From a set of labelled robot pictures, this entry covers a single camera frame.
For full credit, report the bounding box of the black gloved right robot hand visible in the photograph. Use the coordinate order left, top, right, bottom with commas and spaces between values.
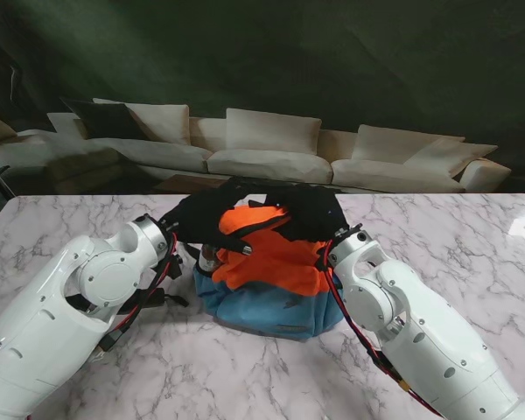
262, 183, 350, 244

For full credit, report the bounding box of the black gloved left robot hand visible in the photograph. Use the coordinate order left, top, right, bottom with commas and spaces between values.
159, 177, 270, 256

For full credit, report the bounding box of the coffee bottle with green cap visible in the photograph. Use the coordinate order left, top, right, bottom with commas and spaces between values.
199, 242, 222, 277

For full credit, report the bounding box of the orange and blue backpack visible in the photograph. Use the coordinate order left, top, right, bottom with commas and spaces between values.
192, 196, 347, 342

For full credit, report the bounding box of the wooden coffee table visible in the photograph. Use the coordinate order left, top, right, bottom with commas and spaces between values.
155, 173, 347, 196

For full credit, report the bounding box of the cream sectional sofa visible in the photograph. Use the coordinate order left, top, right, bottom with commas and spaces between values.
0, 98, 513, 196

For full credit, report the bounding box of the cream sofa back cushion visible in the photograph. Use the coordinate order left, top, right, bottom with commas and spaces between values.
226, 108, 323, 155
91, 98, 190, 146
404, 138, 499, 179
352, 124, 466, 165

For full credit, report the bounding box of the dark brown sofa cushion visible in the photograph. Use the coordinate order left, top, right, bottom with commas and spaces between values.
60, 99, 151, 142

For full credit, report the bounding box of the red black left arm cable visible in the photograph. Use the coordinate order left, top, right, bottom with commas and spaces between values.
94, 235, 179, 355

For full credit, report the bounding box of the red black arm cable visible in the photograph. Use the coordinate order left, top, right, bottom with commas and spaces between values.
314, 242, 443, 417
94, 235, 179, 355

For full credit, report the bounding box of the red black right arm cable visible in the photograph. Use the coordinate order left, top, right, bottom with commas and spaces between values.
314, 242, 443, 417

